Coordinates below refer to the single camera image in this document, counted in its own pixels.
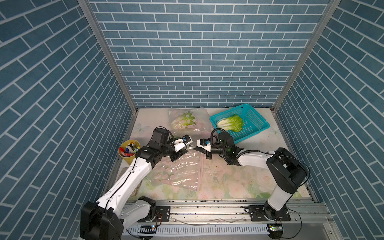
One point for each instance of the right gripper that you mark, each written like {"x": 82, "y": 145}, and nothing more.
{"x": 201, "y": 150}

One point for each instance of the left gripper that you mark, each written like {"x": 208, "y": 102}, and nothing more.
{"x": 177, "y": 154}

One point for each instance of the zip-top bag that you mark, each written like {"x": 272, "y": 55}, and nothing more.
{"x": 185, "y": 172}
{"x": 203, "y": 119}

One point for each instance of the chinese cabbage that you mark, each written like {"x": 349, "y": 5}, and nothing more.
{"x": 234, "y": 123}
{"x": 185, "y": 121}

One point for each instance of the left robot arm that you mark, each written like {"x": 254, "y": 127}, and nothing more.
{"x": 108, "y": 217}

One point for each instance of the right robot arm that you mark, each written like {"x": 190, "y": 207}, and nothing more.
{"x": 288, "y": 172}

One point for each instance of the yellow pen cup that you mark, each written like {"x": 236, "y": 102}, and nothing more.
{"x": 131, "y": 146}

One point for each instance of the teal plastic basket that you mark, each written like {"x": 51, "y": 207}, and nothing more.
{"x": 254, "y": 122}

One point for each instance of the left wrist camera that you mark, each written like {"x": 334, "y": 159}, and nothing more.
{"x": 182, "y": 143}

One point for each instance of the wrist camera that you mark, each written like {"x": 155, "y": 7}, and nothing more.
{"x": 182, "y": 143}
{"x": 204, "y": 146}

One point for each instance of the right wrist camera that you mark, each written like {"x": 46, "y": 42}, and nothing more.
{"x": 204, "y": 146}

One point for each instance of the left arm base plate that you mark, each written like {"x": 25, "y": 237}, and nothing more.
{"x": 160, "y": 214}

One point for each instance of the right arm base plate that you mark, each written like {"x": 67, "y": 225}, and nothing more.
{"x": 261, "y": 213}

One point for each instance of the aluminium mounting rail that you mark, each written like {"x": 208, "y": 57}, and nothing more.
{"x": 232, "y": 212}

